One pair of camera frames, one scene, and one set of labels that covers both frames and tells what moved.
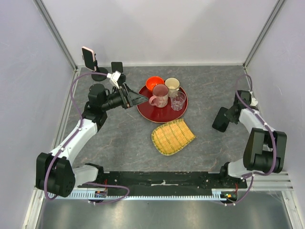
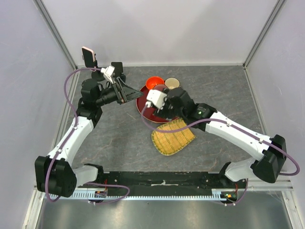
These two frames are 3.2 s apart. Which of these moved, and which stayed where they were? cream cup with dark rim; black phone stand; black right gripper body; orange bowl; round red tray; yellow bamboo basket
Moved: black right gripper body; black phone stand
Stayed: cream cup with dark rim; round red tray; yellow bamboo basket; orange bowl
